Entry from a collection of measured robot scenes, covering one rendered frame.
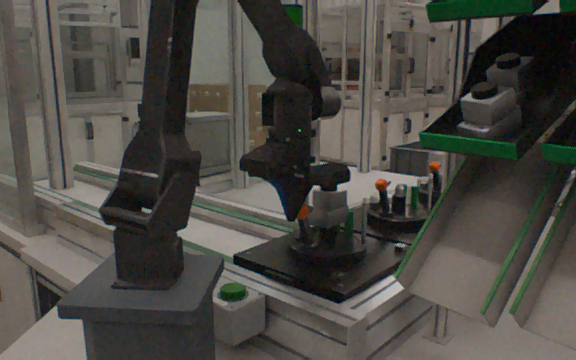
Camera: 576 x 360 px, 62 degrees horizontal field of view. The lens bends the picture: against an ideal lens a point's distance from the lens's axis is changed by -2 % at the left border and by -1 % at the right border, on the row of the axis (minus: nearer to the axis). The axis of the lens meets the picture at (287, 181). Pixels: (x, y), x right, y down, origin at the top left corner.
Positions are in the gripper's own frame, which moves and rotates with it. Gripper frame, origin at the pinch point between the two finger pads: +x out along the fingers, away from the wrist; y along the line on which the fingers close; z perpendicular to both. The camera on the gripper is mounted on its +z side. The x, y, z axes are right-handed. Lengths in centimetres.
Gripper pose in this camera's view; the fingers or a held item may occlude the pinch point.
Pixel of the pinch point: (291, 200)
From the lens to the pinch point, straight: 77.5
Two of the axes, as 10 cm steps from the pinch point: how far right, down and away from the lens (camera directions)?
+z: -6.6, 1.5, -7.3
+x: -0.2, 9.8, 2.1
